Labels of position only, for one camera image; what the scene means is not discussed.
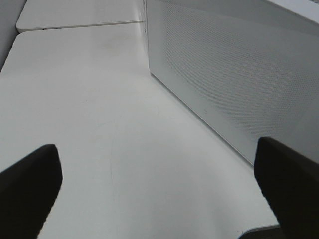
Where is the white microwave door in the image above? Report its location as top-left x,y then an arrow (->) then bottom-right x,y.
146,0 -> 319,162

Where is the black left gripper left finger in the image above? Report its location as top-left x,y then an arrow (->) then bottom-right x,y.
0,144 -> 63,239

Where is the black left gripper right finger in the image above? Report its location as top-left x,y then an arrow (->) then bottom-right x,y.
254,137 -> 319,239

